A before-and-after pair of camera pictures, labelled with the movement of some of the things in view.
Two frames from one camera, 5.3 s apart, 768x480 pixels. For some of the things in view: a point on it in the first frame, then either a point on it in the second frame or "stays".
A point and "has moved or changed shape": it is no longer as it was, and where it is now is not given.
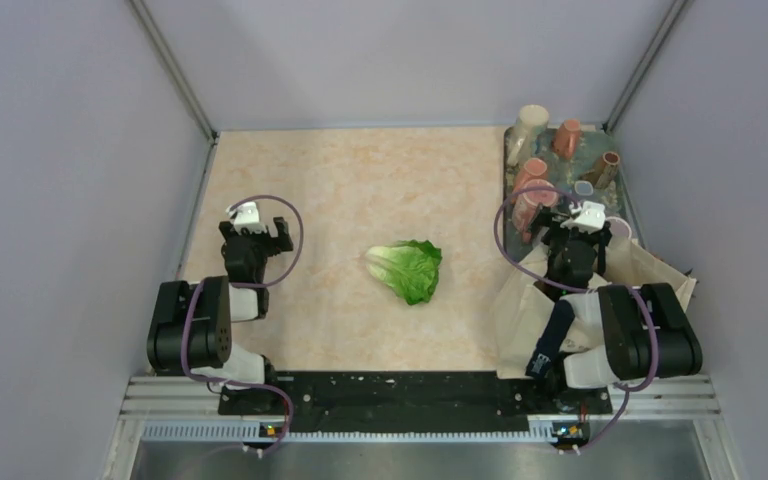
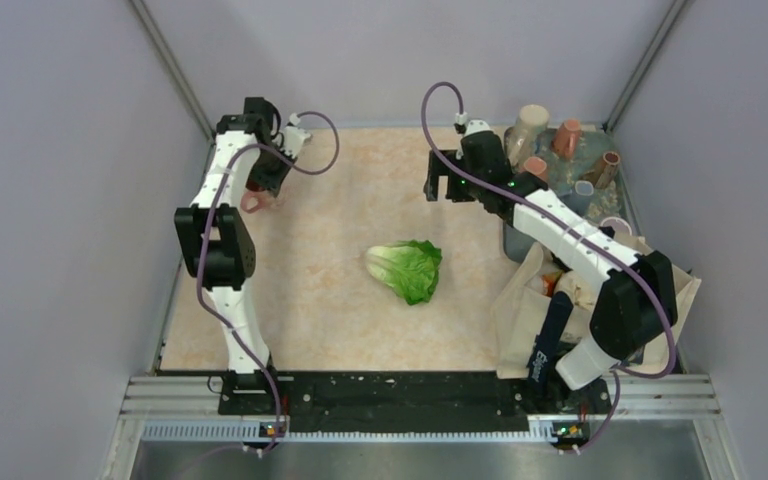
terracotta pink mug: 566,139 stays
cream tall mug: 531,122 stays
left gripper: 284,241 to 270,182
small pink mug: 534,168 stays
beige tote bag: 520,305 stays
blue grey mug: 584,187 stays
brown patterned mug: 604,171 stays
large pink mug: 528,203 has moved or changed shape
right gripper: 545,217 to 437,169
